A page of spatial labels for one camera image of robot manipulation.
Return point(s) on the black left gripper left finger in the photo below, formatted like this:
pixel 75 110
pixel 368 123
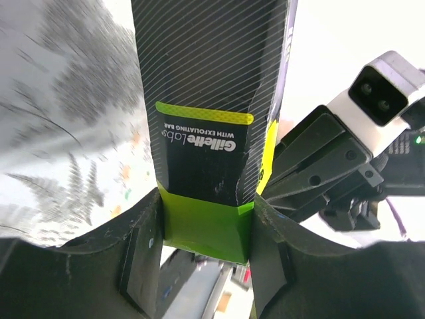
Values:
pixel 110 272

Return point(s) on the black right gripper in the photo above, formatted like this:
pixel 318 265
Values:
pixel 321 167

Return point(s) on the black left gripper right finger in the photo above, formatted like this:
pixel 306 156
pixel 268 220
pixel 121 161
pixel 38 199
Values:
pixel 298 274

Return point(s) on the black green razor box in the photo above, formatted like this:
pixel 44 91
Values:
pixel 213 76

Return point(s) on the floral tablecloth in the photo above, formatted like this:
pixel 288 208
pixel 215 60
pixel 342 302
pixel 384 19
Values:
pixel 75 148

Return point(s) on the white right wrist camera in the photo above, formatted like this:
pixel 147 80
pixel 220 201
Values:
pixel 372 107

